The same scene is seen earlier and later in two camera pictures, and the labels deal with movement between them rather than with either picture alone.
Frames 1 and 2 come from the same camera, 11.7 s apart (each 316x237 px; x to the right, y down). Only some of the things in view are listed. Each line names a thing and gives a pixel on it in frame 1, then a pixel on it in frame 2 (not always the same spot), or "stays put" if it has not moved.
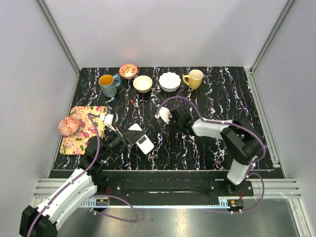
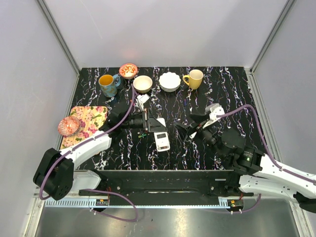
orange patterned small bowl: x=128 y=71 stays put
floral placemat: x=76 y=144 stays put
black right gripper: x=171 y=119 → x=183 y=130
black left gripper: x=128 y=137 → x=150 y=124
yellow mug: x=195 y=79 stays put
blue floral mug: x=109 y=87 stays put
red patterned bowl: x=68 y=126 stays put
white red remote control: x=144 y=143 → x=161 y=138
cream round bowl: x=142 y=84 stays put
